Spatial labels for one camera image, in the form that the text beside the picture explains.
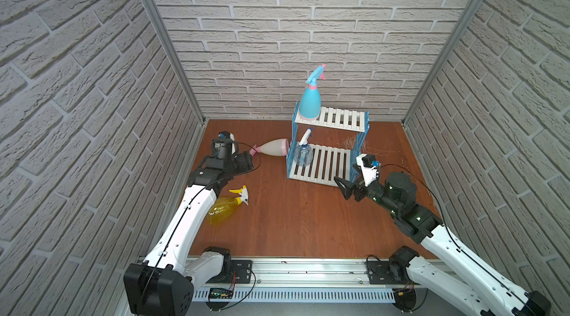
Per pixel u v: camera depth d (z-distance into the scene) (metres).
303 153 1.03
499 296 0.41
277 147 1.02
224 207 0.85
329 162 1.00
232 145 0.62
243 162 0.71
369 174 0.61
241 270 0.73
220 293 0.71
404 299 0.70
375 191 0.61
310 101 0.75
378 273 0.74
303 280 0.74
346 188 0.63
